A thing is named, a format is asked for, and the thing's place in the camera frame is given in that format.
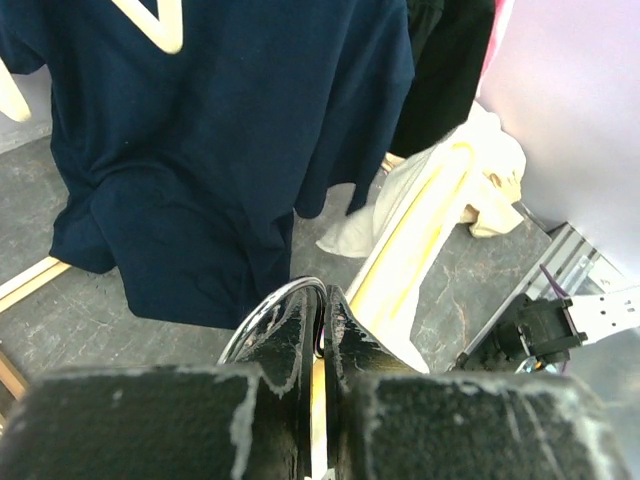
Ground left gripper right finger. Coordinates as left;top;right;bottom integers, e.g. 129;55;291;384
324;286;631;479

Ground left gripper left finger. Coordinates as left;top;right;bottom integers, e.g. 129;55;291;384
1;287;319;479

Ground yellow hanger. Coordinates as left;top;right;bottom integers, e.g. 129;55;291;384
220;142;477;479

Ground white t shirt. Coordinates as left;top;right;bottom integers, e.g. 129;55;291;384
317;104;526;373

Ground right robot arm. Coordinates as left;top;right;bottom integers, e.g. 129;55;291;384
490;286;639;373

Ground navy blue t shirt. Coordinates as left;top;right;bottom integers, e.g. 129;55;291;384
1;1;414;329

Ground black t shirt left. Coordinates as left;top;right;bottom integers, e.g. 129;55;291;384
389;0;496;158

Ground cream multi-loop hanger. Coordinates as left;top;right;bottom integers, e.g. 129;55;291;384
112;0;184;55

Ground pink t shirt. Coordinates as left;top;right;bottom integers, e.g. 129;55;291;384
481;0;515;76

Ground beige garment on floor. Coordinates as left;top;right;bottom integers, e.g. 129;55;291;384
459;173;524;238

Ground wooden clothes rack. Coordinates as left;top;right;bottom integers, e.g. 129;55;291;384
1;257;71;399

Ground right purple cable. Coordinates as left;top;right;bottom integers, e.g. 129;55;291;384
538;262;571;376

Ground aluminium frame rails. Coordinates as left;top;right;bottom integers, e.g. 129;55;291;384
449;223;634;373

